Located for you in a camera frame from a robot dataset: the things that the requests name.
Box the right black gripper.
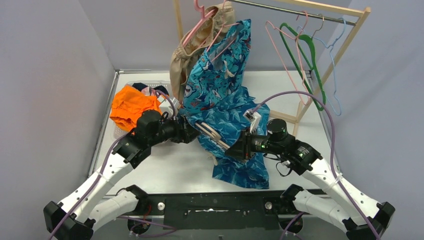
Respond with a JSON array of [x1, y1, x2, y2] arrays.
[[225, 126, 283, 160]]

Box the wooden hanger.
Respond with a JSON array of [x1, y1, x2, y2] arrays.
[[195, 122, 230, 151]]

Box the dark blue whale shorts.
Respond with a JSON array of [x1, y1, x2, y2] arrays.
[[186, 86, 270, 189]]

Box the navy blue shorts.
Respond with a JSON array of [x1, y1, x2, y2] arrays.
[[131, 82, 169, 96]]

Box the orange shorts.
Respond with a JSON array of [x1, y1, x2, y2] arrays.
[[109, 85, 162, 132]]

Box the white perforated plastic basket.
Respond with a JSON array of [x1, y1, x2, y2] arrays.
[[109, 81, 172, 138]]

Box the pink wire hanger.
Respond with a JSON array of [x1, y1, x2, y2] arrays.
[[264, 10, 312, 106]]

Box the green plastic hanger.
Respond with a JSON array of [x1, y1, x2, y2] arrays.
[[279, 22, 327, 105]]

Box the light blue wire hanger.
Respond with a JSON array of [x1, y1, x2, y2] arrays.
[[306, 17, 347, 116]]

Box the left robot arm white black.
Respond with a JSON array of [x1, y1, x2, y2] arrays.
[[43, 110, 200, 240]]

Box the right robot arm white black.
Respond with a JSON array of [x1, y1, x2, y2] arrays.
[[224, 118, 396, 240]]

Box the light blue shark shorts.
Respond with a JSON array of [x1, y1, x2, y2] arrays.
[[180, 19, 252, 115]]

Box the beige shorts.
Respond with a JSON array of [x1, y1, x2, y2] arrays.
[[169, 4, 218, 102]]

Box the thin pink hanger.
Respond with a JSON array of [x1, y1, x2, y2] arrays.
[[203, 0, 243, 64]]

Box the pink plastic hanger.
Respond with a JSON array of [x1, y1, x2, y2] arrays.
[[182, 0, 218, 48]]

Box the wooden clothes rack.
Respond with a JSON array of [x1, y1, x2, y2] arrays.
[[172, 0, 372, 137]]

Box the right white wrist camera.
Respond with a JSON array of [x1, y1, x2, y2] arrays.
[[243, 105, 270, 136]]

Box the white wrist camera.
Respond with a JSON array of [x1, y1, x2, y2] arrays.
[[159, 97, 180, 118], [243, 105, 270, 136]]

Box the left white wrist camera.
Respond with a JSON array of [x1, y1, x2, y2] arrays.
[[159, 97, 180, 118]]

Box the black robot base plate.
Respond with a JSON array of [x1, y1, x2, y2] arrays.
[[130, 190, 298, 230]]

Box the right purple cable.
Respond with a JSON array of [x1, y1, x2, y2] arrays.
[[250, 90, 382, 240]]

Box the purple cable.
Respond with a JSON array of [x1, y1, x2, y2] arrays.
[[47, 89, 178, 240], [250, 90, 382, 240]]

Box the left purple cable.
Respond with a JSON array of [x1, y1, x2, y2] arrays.
[[47, 89, 178, 240]]

